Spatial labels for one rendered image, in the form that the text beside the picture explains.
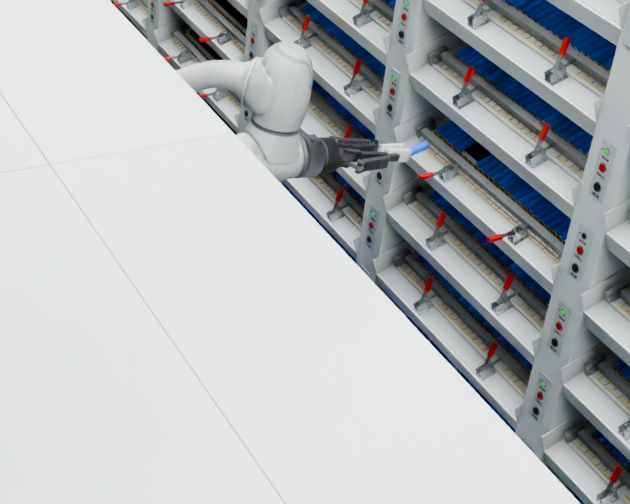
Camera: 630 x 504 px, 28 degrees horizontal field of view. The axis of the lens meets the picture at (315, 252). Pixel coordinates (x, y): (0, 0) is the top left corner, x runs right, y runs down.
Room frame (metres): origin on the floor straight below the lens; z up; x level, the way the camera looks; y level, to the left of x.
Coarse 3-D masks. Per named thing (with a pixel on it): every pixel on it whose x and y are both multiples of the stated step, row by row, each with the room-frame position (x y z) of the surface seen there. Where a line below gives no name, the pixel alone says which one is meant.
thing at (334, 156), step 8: (328, 144) 2.28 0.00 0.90; (336, 144) 2.29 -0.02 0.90; (328, 152) 2.26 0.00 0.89; (336, 152) 2.27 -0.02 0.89; (328, 160) 2.26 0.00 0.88; (336, 160) 2.27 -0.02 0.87; (344, 160) 2.28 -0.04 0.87; (352, 160) 2.29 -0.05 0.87; (328, 168) 2.26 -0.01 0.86; (336, 168) 2.27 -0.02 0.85
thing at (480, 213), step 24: (408, 120) 2.64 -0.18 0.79; (432, 120) 2.66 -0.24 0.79; (408, 144) 2.63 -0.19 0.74; (432, 168) 2.53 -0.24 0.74; (456, 192) 2.44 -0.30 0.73; (480, 192) 2.43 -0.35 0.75; (480, 216) 2.35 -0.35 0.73; (504, 240) 2.27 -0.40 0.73; (528, 240) 2.26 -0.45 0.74; (528, 264) 2.20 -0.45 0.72; (552, 264) 2.18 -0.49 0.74; (552, 288) 2.13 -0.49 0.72
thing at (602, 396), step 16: (592, 352) 2.08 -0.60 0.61; (608, 352) 2.10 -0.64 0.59; (560, 368) 2.04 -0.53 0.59; (576, 368) 2.06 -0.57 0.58; (592, 368) 2.06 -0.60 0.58; (608, 368) 2.05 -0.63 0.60; (624, 368) 2.05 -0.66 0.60; (576, 384) 2.04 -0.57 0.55; (592, 384) 2.03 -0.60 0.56; (608, 384) 2.03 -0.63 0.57; (624, 384) 2.00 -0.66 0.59; (576, 400) 2.01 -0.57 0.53; (592, 400) 1.99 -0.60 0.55; (608, 400) 1.99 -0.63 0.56; (624, 400) 1.99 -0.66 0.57; (592, 416) 1.97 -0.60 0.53; (608, 416) 1.95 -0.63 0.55; (624, 416) 1.95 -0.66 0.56; (608, 432) 1.93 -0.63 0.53; (624, 432) 1.89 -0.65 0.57; (624, 448) 1.88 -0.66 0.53
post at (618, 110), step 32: (608, 96) 2.11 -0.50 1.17; (608, 128) 2.10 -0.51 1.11; (608, 192) 2.06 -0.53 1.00; (576, 224) 2.11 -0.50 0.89; (608, 256) 2.06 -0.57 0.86; (576, 288) 2.07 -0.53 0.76; (576, 320) 2.05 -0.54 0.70; (544, 352) 2.11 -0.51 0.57; (576, 352) 2.05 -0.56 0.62; (544, 416) 2.07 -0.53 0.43
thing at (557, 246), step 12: (432, 132) 2.62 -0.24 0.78; (432, 144) 2.60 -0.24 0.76; (444, 144) 2.57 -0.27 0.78; (444, 156) 2.55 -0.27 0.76; (456, 156) 2.53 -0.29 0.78; (468, 168) 2.48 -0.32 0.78; (480, 180) 2.43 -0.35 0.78; (492, 192) 2.39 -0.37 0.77; (504, 204) 2.35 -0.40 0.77; (516, 204) 2.34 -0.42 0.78; (504, 216) 2.33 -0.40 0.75; (516, 216) 2.32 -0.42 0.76; (528, 216) 2.30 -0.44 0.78; (528, 228) 2.29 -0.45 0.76; (540, 228) 2.26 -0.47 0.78; (552, 240) 2.22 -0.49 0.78; (552, 252) 2.20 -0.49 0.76
